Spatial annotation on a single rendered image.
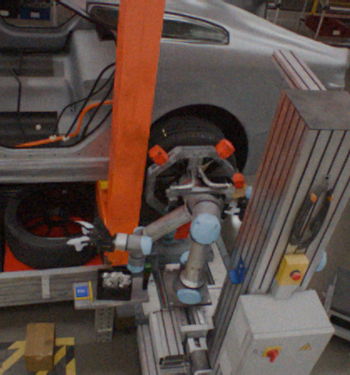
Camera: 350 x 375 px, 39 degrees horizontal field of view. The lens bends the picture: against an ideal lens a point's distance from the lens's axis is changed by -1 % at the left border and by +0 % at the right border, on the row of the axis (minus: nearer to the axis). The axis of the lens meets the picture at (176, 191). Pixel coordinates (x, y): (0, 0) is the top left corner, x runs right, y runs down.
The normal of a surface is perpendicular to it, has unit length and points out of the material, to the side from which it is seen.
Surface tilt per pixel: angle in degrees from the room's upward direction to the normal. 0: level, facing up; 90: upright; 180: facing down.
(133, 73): 90
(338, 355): 0
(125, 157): 90
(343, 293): 0
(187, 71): 90
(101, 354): 0
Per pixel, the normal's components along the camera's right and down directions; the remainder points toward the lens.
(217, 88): 0.22, 0.65
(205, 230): -0.04, 0.53
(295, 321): 0.14, -0.76
